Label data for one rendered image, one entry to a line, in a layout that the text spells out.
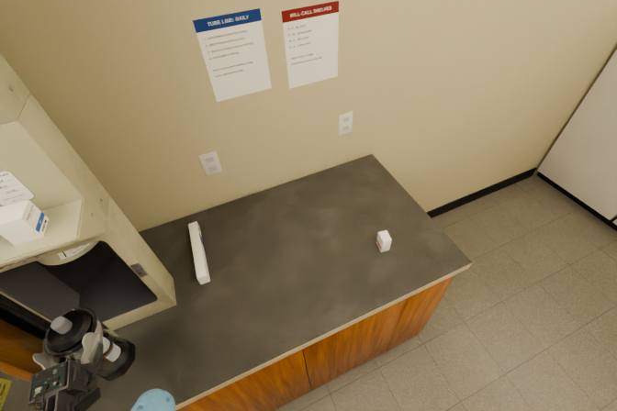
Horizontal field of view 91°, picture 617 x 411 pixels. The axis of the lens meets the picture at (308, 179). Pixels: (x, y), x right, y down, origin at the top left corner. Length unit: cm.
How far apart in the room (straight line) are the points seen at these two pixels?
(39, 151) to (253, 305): 76
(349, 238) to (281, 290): 34
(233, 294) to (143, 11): 93
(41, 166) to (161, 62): 50
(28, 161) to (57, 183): 7
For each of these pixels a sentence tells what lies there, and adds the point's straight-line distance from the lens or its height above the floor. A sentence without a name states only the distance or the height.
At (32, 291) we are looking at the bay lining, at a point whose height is 122.
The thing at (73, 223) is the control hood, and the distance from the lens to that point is 79.
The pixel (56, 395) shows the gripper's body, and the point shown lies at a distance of 86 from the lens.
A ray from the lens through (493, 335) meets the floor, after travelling 231.
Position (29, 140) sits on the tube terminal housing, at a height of 167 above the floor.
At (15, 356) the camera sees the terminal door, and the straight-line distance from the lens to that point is 114.
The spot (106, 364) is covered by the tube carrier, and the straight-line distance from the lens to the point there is 104.
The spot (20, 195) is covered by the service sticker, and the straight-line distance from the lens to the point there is 84.
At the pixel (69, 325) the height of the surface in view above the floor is 129.
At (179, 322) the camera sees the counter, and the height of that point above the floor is 94.
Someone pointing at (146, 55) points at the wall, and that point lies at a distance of 111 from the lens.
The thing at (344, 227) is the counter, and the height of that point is 94.
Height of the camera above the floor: 198
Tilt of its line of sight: 45 degrees down
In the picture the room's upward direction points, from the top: 4 degrees counter-clockwise
